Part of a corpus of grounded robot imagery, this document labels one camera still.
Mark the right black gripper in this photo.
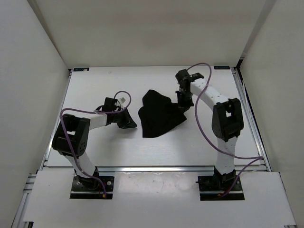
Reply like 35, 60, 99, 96
176, 90, 194, 114

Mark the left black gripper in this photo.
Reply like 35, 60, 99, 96
111, 107, 137, 129

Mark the black skirt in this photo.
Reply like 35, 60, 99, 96
138, 89, 187, 138

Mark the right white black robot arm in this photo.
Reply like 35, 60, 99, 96
175, 69, 244, 190

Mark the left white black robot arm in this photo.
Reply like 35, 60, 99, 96
52, 97, 137, 190

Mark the blue label sticker right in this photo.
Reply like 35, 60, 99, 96
214, 66, 230, 70

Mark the blue label sticker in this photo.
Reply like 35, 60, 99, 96
214, 66, 230, 70
73, 67, 90, 72

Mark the blue label sticker left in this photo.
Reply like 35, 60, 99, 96
73, 67, 90, 72

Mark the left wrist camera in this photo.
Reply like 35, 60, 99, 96
119, 97, 126, 103

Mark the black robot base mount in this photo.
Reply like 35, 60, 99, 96
70, 175, 114, 200

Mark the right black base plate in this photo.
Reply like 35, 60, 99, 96
196, 176, 245, 201

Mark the aluminium table edge rail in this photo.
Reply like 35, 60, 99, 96
42, 165, 267, 172

